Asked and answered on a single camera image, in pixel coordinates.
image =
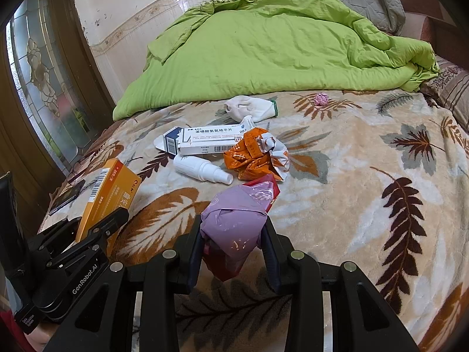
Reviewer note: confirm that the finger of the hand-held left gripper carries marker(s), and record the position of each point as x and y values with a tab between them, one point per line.
55	238
106	223

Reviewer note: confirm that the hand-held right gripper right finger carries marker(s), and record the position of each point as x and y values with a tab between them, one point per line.
273	267

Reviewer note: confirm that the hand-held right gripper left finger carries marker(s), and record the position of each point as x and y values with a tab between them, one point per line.
194	264

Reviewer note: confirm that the red packet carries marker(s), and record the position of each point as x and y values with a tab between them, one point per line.
223	267

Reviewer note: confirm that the orange cardboard box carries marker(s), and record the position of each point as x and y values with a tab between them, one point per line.
106	190

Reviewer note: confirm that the purple plastic bag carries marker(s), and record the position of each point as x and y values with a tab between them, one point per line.
234	220

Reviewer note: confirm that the orange wrapper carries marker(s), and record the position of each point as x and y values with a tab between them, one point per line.
245	157

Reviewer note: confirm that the white glove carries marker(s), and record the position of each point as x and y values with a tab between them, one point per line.
245	106

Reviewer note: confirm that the person's left forearm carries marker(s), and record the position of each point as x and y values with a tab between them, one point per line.
14	333

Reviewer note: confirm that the black smartphone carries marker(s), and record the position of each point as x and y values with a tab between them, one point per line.
67	196

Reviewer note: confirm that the white spray bottle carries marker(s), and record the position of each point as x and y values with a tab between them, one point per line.
194	167

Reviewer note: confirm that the white blue medicine box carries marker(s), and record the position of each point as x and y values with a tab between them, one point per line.
209	139

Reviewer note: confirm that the leaf printed blanket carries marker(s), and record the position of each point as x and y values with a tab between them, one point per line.
366	176

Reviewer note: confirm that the wooden door with glass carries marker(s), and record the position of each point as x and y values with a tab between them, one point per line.
36	80

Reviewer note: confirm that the pink crumpled paper ball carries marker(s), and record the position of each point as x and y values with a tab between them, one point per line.
321	99

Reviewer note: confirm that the green quilt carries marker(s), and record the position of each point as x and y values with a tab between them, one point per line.
274	51

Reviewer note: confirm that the striped patterned pillow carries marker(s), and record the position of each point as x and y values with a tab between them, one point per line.
450	88

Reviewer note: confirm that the brown striped sofa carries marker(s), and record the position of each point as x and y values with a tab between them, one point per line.
421	7

